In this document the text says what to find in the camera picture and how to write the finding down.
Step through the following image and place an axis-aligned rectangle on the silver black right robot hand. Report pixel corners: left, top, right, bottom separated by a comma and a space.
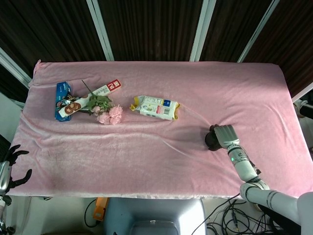
210, 124, 241, 149

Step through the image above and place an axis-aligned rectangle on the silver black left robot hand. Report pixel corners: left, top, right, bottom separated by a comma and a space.
0, 144, 33, 196

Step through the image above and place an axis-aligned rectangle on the black object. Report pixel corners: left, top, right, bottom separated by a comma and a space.
204, 124, 224, 152

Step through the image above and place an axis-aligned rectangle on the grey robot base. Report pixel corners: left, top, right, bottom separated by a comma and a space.
102, 197, 209, 235

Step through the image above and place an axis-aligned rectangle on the pink velvet table cloth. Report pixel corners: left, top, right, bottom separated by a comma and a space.
6, 60, 313, 200

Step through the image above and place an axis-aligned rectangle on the white yellow snack package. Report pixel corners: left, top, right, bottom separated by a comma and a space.
129, 95, 181, 121

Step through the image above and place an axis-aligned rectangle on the long white red cookie box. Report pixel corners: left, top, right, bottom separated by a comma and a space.
58, 78, 123, 118

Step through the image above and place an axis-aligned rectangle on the orange power strip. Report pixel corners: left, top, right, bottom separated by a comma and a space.
92, 197, 110, 221

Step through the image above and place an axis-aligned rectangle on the blue cookie box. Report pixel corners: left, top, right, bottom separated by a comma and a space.
53, 81, 74, 122

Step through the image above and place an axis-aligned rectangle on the dark brown partition panel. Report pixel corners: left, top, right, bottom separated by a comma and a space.
199, 0, 272, 63
244, 0, 313, 96
0, 0, 109, 103
97, 0, 204, 62

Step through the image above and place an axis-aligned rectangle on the pink artificial flower bouquet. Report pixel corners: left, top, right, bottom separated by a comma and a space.
79, 79, 124, 125

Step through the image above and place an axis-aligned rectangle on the black cable bundle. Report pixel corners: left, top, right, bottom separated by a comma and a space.
206, 193, 277, 235

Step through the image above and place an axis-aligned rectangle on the white partition frame post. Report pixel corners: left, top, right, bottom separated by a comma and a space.
85, 0, 115, 61
237, 0, 281, 63
189, 0, 217, 62
291, 82, 313, 103
0, 47, 33, 89

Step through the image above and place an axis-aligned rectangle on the black cable loop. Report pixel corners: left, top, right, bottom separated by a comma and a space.
84, 198, 99, 229

